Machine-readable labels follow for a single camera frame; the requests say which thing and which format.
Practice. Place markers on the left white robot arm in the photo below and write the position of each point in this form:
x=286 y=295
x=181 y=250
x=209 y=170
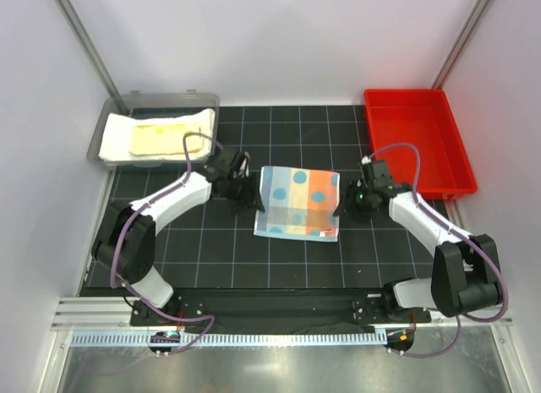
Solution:
x=126 y=239

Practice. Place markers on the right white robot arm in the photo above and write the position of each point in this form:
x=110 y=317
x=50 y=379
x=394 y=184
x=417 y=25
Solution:
x=465 y=274

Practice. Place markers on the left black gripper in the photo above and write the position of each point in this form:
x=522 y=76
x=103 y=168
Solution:
x=251 y=199

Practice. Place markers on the white pink towel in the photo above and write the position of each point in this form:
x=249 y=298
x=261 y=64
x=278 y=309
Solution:
x=118 y=135

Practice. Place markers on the aluminium front rail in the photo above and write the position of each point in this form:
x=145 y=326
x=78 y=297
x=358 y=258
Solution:
x=87 y=313

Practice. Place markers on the slotted cable duct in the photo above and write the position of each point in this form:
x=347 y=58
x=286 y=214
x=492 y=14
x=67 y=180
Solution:
x=169 y=339

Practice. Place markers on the yellow patterned towel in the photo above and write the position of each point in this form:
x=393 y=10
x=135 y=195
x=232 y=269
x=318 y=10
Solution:
x=164 y=139

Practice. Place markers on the red plastic bin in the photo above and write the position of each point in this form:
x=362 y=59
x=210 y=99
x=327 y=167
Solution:
x=422 y=118

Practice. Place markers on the left aluminium frame post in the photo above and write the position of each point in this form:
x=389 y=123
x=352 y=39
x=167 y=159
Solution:
x=81 y=35

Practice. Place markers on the aluminium frame post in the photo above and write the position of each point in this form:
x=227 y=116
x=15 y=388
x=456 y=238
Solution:
x=467 y=32
x=81 y=35

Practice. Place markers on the right aluminium frame post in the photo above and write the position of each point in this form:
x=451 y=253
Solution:
x=467 y=32

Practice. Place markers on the blue patterned towel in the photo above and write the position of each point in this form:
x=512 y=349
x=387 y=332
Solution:
x=299 y=204

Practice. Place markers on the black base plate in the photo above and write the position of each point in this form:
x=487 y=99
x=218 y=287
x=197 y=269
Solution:
x=293 y=311

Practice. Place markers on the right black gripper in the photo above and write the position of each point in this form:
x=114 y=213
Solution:
x=349 y=206

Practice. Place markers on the clear plastic bin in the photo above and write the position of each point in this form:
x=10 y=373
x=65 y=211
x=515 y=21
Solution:
x=145 y=106

